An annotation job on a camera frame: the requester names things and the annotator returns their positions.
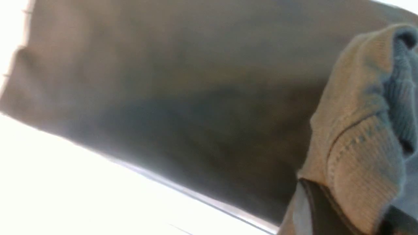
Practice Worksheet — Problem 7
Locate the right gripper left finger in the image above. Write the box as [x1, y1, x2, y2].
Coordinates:
[278, 179, 359, 235]

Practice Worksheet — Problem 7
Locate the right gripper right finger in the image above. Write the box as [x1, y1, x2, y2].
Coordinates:
[379, 206, 418, 235]

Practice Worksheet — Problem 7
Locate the gray long sleeve shirt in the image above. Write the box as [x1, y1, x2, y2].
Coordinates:
[1, 0, 417, 235]

